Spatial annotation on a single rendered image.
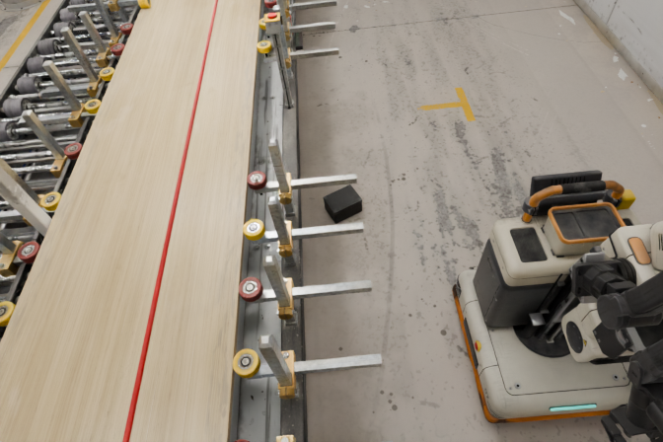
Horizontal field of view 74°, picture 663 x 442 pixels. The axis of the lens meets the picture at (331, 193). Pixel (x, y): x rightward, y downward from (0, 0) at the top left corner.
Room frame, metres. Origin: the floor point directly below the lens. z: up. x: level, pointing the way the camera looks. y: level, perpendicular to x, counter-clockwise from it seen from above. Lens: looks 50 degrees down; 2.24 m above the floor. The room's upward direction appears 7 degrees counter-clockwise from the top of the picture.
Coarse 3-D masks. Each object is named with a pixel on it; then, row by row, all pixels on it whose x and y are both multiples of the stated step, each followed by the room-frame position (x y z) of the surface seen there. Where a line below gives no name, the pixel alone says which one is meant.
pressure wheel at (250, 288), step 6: (246, 282) 0.75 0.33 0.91; (252, 282) 0.75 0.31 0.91; (258, 282) 0.74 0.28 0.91; (240, 288) 0.73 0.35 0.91; (246, 288) 0.73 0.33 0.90; (252, 288) 0.72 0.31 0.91; (258, 288) 0.72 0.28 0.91; (240, 294) 0.71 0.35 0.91; (246, 294) 0.70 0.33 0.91; (252, 294) 0.70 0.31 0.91; (258, 294) 0.70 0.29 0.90; (246, 300) 0.69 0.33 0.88; (252, 300) 0.69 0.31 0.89
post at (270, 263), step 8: (264, 256) 0.70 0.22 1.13; (272, 256) 0.70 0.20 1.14; (264, 264) 0.67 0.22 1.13; (272, 264) 0.67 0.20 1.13; (272, 272) 0.67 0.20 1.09; (280, 272) 0.69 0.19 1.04; (272, 280) 0.67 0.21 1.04; (280, 280) 0.67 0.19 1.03; (272, 288) 0.67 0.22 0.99; (280, 288) 0.67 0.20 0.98; (280, 296) 0.67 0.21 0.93; (288, 296) 0.69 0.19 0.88; (280, 304) 0.67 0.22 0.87; (288, 304) 0.67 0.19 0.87; (288, 320) 0.67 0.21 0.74
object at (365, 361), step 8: (312, 360) 0.49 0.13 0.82; (320, 360) 0.49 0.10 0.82; (328, 360) 0.48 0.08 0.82; (336, 360) 0.48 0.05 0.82; (344, 360) 0.48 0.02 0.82; (352, 360) 0.47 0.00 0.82; (360, 360) 0.47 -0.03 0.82; (368, 360) 0.47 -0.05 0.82; (376, 360) 0.46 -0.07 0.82; (264, 368) 0.48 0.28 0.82; (296, 368) 0.47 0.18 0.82; (304, 368) 0.47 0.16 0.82; (312, 368) 0.46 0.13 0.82; (320, 368) 0.46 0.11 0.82; (328, 368) 0.46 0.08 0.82; (336, 368) 0.46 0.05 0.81; (344, 368) 0.46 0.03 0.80; (352, 368) 0.46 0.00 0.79; (256, 376) 0.46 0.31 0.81; (264, 376) 0.46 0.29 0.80; (272, 376) 0.46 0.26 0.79
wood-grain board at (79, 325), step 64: (192, 0) 2.87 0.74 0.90; (256, 0) 2.76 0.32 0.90; (128, 64) 2.21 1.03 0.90; (192, 64) 2.13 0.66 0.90; (256, 64) 2.06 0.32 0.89; (128, 128) 1.65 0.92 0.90; (192, 128) 1.60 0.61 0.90; (64, 192) 1.29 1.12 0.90; (128, 192) 1.24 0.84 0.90; (192, 192) 1.20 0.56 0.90; (64, 256) 0.96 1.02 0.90; (128, 256) 0.92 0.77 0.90; (192, 256) 0.89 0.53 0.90; (64, 320) 0.70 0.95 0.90; (128, 320) 0.67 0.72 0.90; (192, 320) 0.64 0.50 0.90; (0, 384) 0.51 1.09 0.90; (64, 384) 0.48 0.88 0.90; (128, 384) 0.46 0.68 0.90; (192, 384) 0.43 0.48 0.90
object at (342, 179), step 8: (336, 176) 1.23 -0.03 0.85; (344, 176) 1.23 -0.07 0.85; (352, 176) 1.22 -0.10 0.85; (272, 184) 1.23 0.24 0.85; (296, 184) 1.21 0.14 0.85; (304, 184) 1.21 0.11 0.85; (312, 184) 1.21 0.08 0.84; (320, 184) 1.21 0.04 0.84; (328, 184) 1.21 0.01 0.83; (336, 184) 1.20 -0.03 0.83; (256, 192) 1.21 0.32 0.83; (264, 192) 1.21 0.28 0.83
